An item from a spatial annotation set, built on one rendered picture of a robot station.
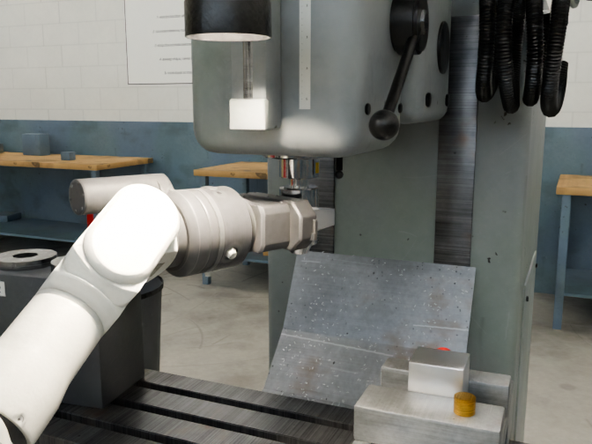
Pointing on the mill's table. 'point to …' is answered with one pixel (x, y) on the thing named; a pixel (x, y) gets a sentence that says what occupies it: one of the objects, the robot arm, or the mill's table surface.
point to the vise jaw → (423, 419)
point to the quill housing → (307, 83)
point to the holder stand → (14, 292)
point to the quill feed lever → (381, 124)
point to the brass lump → (464, 404)
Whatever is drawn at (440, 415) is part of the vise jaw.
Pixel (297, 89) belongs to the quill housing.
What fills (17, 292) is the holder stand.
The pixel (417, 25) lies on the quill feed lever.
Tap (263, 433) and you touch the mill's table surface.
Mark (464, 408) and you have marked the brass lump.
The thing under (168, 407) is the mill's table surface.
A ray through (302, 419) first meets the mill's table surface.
